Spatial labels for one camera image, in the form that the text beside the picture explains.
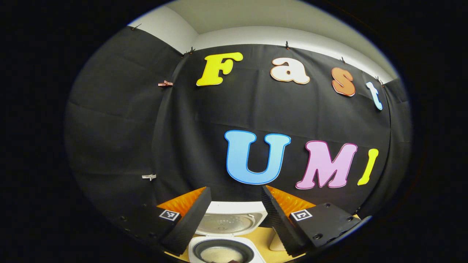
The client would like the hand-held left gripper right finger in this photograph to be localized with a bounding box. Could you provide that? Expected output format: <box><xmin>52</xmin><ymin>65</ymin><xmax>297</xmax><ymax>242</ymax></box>
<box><xmin>261</xmin><ymin>185</ymin><xmax>362</xmax><ymax>256</ymax></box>

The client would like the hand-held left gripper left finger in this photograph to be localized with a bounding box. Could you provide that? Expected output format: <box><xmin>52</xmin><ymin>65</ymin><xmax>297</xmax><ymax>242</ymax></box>
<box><xmin>117</xmin><ymin>186</ymin><xmax>212</xmax><ymax>255</ymax></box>

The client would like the small white rice portion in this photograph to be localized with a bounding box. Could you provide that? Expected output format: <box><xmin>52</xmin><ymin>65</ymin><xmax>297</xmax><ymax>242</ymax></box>
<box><xmin>200</xmin><ymin>247</ymin><xmax>245</xmax><ymax>263</ymax></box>

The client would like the white rice cooker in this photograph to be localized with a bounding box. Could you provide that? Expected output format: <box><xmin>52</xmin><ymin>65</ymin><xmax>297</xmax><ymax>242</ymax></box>
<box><xmin>188</xmin><ymin>202</ymin><xmax>268</xmax><ymax>263</ymax></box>

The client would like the white toaster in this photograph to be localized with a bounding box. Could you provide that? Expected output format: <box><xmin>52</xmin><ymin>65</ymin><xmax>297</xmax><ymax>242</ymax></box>
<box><xmin>269</xmin><ymin>234</ymin><xmax>287</xmax><ymax>252</ymax></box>

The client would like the black backdrop cloth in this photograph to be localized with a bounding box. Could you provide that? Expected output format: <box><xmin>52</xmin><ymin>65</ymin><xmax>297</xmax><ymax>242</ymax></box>
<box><xmin>64</xmin><ymin>26</ymin><xmax>412</xmax><ymax>227</ymax></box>

